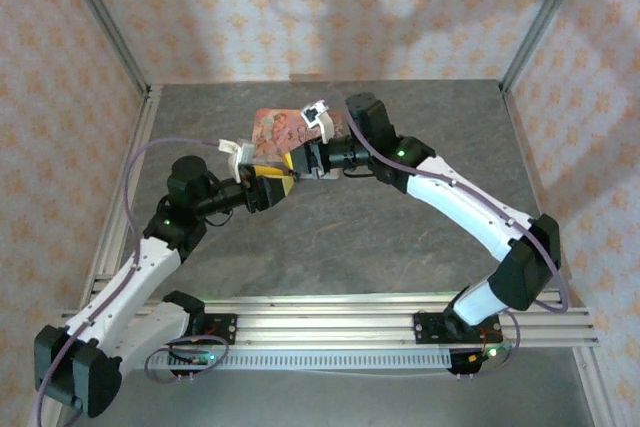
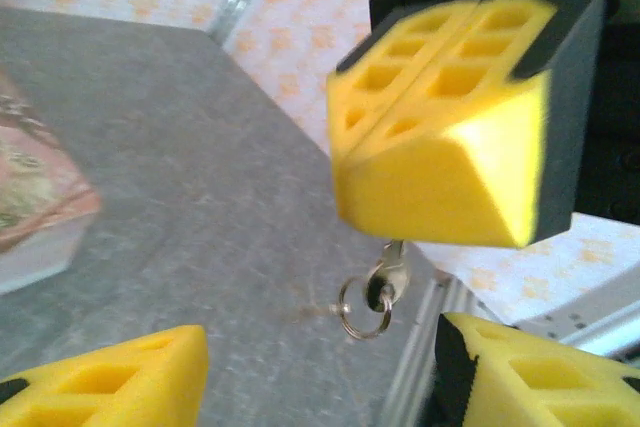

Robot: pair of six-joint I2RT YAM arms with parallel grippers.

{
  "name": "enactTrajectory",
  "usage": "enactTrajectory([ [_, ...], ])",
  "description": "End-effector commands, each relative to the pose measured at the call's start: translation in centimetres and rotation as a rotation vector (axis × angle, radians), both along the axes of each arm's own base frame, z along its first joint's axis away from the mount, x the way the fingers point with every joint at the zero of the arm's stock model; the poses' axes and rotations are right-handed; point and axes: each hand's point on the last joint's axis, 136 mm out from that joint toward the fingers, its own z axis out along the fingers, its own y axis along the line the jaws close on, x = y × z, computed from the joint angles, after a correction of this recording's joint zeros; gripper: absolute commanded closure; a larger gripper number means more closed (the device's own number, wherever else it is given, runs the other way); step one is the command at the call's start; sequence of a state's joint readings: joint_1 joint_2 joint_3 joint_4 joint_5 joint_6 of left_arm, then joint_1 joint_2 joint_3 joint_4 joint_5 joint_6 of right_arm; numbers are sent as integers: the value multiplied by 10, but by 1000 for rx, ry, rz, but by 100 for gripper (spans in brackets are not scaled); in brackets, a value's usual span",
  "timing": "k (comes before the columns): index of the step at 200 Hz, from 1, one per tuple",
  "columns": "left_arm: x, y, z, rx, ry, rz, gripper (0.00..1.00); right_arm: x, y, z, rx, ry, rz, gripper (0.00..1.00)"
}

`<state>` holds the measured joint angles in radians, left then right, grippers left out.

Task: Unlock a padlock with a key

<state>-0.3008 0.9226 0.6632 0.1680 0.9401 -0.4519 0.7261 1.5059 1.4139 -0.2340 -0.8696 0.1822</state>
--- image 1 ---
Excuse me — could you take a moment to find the illustrated pink book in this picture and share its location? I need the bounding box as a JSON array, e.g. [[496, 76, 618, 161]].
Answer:
[[252, 106, 351, 181]]

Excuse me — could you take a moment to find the aluminium table side rail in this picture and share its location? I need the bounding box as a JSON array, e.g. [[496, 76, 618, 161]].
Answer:
[[29, 85, 164, 427], [497, 79, 624, 427]]

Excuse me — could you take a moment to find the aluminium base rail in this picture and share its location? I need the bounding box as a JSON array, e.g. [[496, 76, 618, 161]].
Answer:
[[52, 290, 601, 349]]

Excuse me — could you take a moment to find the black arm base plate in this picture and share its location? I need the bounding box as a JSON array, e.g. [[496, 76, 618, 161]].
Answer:
[[413, 311, 501, 347], [197, 313, 239, 347]]

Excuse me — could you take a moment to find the white slotted cable duct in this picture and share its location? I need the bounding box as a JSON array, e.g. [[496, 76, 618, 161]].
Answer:
[[144, 349, 454, 372]]

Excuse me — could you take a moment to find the aluminium frame post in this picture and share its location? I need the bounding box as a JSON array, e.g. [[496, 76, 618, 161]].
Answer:
[[499, 0, 596, 93], [53, 0, 151, 93]]

